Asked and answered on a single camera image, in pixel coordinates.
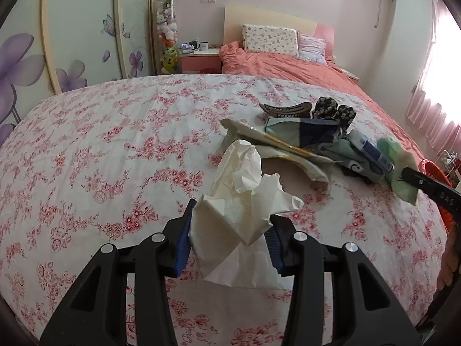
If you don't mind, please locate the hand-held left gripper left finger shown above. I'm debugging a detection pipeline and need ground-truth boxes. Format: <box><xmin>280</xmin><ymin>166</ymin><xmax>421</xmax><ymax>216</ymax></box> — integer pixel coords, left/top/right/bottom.
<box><xmin>39</xmin><ymin>199</ymin><xmax>198</xmax><ymax>346</ymax></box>

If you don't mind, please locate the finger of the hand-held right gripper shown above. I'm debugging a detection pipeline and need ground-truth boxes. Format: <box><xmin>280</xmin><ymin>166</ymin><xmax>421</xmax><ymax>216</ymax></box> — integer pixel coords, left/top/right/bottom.
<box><xmin>400</xmin><ymin>166</ymin><xmax>461</xmax><ymax>222</ymax></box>

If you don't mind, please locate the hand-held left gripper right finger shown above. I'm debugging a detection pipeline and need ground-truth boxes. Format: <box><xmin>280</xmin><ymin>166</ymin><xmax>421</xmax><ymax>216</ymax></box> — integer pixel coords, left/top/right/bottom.
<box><xmin>264</xmin><ymin>214</ymin><xmax>422</xmax><ymax>346</ymax></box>

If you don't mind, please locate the white tissue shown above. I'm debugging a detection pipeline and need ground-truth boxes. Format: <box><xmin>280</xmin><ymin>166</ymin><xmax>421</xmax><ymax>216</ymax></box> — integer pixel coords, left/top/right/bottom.
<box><xmin>189</xmin><ymin>139</ymin><xmax>305</xmax><ymax>289</ymax></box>

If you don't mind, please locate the green cloth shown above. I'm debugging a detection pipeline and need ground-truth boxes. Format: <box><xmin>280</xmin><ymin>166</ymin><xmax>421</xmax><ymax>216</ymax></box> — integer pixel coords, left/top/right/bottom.
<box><xmin>376</xmin><ymin>137</ymin><xmax>420</xmax><ymax>206</ymax></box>

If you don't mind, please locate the blue cracker packet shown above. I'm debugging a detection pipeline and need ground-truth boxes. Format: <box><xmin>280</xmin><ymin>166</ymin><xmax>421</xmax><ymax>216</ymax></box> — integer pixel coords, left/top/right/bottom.
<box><xmin>264</xmin><ymin>117</ymin><xmax>341</xmax><ymax>148</ymax></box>

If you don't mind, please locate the orange basket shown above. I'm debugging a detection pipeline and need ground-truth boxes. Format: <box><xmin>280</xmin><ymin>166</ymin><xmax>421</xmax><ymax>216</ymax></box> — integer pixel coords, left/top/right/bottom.
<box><xmin>420</xmin><ymin>159</ymin><xmax>461</xmax><ymax>226</ymax></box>

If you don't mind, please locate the blue and white tube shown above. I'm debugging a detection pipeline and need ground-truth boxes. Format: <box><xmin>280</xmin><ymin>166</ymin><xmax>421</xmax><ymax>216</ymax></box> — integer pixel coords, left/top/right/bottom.
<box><xmin>347</xmin><ymin>130</ymin><xmax>395</xmax><ymax>174</ymax></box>

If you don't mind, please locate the teal sock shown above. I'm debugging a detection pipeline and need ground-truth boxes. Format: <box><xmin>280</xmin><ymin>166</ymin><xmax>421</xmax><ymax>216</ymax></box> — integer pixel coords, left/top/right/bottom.
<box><xmin>317</xmin><ymin>139</ymin><xmax>388</xmax><ymax>183</ymax></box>

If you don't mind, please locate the pink curtain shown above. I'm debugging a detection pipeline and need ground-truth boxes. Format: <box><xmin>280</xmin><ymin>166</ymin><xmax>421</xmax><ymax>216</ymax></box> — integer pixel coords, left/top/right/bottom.
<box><xmin>405</xmin><ymin>0</ymin><xmax>461</xmax><ymax>159</ymax></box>

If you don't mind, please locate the floral bed sheet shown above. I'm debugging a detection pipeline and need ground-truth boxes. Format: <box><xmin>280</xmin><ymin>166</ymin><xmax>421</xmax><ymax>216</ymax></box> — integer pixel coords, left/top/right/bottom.
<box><xmin>0</xmin><ymin>74</ymin><xmax>456</xmax><ymax>346</ymax></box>

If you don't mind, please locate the black floral hair bow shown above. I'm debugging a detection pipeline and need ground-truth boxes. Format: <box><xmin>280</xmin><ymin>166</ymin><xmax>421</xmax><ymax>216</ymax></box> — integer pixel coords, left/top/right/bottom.
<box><xmin>310</xmin><ymin>97</ymin><xmax>357</xmax><ymax>130</ymax></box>

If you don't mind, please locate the brown hair claw clip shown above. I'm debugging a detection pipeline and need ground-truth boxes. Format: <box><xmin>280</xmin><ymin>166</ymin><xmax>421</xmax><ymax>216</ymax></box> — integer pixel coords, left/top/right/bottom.
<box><xmin>258</xmin><ymin>101</ymin><xmax>312</xmax><ymax>119</ymax></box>

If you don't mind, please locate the book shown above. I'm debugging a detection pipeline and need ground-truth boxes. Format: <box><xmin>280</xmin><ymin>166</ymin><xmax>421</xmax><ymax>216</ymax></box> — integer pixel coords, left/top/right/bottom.
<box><xmin>335</xmin><ymin>67</ymin><xmax>361</xmax><ymax>80</ymax></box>

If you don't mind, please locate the orange duvet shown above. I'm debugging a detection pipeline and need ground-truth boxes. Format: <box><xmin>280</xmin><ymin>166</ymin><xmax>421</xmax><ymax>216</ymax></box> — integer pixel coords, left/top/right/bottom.
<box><xmin>219</xmin><ymin>41</ymin><xmax>426</xmax><ymax>166</ymax></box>

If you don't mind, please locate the pink nightstand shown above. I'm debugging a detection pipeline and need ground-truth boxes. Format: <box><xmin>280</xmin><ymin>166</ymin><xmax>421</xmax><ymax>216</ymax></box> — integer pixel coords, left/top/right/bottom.
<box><xmin>179</xmin><ymin>48</ymin><xmax>222</xmax><ymax>76</ymax></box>

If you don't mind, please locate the pink striped pillow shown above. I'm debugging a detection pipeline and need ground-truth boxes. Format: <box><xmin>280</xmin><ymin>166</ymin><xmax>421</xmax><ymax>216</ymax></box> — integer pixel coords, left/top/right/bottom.
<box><xmin>298</xmin><ymin>34</ymin><xmax>330</xmax><ymax>65</ymax></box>

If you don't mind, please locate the floral print pillow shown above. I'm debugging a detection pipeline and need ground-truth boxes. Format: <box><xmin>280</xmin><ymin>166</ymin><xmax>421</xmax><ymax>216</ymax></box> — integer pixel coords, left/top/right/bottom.
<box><xmin>242</xmin><ymin>25</ymin><xmax>299</xmax><ymax>57</ymax></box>

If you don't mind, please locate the clear tube of plush toys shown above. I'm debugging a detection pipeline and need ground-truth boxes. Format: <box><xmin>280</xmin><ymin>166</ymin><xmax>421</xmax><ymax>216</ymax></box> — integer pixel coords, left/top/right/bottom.
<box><xmin>156</xmin><ymin>0</ymin><xmax>181</xmax><ymax>74</ymax></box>

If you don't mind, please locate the cream and pink headboard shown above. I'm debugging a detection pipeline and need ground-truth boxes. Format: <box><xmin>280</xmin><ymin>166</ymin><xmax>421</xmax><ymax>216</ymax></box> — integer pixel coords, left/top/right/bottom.
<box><xmin>223</xmin><ymin>5</ymin><xmax>335</xmax><ymax>56</ymax></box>

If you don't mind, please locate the wardrobe with purple flowers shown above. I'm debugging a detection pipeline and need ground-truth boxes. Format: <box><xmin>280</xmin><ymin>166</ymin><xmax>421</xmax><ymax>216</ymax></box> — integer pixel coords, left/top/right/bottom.
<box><xmin>0</xmin><ymin>0</ymin><xmax>159</xmax><ymax>138</ymax></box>

